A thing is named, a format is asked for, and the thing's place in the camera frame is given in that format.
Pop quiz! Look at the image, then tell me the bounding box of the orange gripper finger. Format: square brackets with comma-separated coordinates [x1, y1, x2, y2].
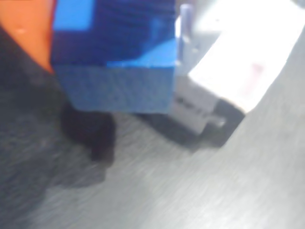
[0, 0, 57, 73]

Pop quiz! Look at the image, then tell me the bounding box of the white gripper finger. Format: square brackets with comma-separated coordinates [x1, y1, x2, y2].
[174, 3, 246, 76]

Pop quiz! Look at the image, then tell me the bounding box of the blue cube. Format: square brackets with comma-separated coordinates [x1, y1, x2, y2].
[51, 0, 178, 114]

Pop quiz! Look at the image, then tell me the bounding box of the white cardboard box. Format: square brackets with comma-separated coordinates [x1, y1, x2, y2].
[171, 0, 305, 135]

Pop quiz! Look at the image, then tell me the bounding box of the black felt mat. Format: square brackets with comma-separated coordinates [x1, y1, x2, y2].
[0, 0, 305, 229]

